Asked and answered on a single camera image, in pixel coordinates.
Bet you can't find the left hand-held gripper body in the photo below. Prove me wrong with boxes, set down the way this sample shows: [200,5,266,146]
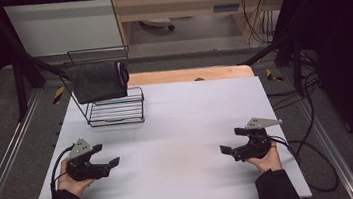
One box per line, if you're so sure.
[62,135,113,183]

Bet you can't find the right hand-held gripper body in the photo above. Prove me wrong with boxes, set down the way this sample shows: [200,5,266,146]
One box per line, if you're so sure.
[228,114,288,163]

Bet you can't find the black wire rack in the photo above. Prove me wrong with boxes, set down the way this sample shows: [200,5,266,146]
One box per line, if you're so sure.
[55,43,148,132]

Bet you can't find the black towel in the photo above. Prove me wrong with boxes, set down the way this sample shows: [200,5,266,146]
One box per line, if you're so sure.
[65,58,133,107]

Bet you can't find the person's right hand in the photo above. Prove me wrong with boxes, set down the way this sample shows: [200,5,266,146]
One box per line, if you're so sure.
[243,139,284,176]

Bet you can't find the person's left hand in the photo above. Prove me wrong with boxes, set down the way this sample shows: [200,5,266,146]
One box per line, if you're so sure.
[53,154,97,199]

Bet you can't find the white foam board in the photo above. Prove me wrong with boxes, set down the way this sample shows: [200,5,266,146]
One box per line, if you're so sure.
[17,65,313,199]

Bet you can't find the yellow black tape strip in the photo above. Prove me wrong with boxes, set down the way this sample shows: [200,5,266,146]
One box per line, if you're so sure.
[50,85,67,105]
[265,66,285,84]

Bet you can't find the white cabinet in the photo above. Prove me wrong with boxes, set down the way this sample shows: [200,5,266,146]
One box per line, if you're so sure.
[1,0,125,61]

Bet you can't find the wooden desk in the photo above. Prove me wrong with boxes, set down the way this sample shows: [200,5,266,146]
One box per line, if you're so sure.
[109,0,303,59]

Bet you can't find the chair base with caster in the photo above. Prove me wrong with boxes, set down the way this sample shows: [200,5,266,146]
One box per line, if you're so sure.
[138,15,177,35]

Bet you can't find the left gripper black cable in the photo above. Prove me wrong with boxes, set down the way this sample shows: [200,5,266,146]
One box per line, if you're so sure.
[45,143,81,197]

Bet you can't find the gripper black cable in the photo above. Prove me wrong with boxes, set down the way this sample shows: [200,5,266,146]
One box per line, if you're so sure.
[268,128,341,199]
[45,143,81,197]

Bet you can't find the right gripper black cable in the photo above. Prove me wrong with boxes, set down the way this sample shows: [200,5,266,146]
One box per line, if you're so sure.
[268,128,341,199]

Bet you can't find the black floor cables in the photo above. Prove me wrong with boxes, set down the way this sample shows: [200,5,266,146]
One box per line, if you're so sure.
[261,46,326,112]

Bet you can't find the black frame strut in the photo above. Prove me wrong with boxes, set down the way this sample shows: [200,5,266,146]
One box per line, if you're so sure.
[0,0,80,124]
[235,0,324,102]

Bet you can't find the bundle of hanging cables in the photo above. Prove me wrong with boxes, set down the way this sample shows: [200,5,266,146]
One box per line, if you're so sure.
[239,0,282,48]

